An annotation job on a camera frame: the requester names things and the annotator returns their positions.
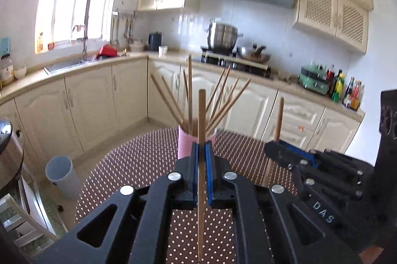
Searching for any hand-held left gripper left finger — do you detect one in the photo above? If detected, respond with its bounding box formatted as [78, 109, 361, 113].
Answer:
[33, 142, 199, 264]

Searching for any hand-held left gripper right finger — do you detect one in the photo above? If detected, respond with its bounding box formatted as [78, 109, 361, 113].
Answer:
[205, 142, 362, 264]

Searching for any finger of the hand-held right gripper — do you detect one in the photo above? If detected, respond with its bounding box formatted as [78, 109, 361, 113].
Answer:
[279, 141, 374, 190]
[264, 141, 365, 205]

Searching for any single wooden chopstick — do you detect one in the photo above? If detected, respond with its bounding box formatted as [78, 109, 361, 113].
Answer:
[197, 89, 206, 262]
[262, 97, 285, 188]

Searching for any pink cup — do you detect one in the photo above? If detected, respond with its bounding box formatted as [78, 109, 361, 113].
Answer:
[178, 126, 217, 161]

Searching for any bunch of wooden chopsticks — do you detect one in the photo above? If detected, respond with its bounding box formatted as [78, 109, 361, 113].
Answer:
[150, 55, 252, 136]

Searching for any brown polka dot tablecloth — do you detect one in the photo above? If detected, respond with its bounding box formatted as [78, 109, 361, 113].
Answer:
[74, 128, 311, 264]

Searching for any reddish sauce bottle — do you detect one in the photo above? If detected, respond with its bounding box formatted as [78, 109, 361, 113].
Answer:
[352, 81, 364, 111]

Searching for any dark sauce bottle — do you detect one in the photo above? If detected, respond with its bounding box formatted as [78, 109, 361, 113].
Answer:
[342, 76, 355, 107]

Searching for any green yellow bottle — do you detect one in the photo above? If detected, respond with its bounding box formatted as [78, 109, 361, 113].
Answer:
[332, 71, 346, 102]

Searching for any green electric cooker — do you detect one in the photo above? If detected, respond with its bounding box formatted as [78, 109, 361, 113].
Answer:
[298, 64, 330, 96]

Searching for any red label bottle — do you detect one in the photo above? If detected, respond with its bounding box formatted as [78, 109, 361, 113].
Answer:
[326, 64, 336, 88]

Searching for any black gas stove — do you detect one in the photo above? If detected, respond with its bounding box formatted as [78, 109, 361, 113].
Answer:
[200, 46, 274, 79]

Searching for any steel wok with lid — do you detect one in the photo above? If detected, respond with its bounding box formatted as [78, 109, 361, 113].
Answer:
[237, 45, 272, 64]

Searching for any light wooden stove board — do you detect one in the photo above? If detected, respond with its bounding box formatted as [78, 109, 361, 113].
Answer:
[201, 56, 271, 70]

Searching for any steel steamer pot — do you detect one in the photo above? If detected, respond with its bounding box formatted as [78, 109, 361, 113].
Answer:
[204, 20, 244, 53]

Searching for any grey blue trash bin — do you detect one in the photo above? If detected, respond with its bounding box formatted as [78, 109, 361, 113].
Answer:
[45, 156, 81, 200]

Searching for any black electric kettle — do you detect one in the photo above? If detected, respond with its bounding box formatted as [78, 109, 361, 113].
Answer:
[148, 31, 163, 52]

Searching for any red colander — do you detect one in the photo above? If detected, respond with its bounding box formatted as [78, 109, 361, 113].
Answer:
[96, 45, 119, 60]

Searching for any steel kitchen sink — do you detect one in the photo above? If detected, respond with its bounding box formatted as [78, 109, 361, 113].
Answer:
[43, 57, 103, 75]

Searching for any metal sink faucet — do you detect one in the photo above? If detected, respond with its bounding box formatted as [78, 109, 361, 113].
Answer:
[72, 24, 89, 64]

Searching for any white wooden chair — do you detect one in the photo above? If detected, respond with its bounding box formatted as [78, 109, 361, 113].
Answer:
[0, 188, 60, 256]

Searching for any silver rice cooker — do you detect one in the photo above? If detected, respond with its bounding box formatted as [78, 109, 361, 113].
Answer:
[0, 119, 25, 191]

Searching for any glass jar with white lid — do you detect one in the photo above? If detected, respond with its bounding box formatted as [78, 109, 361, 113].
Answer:
[0, 53, 15, 87]

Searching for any metal utensil rail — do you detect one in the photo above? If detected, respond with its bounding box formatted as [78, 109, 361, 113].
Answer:
[111, 9, 137, 20]

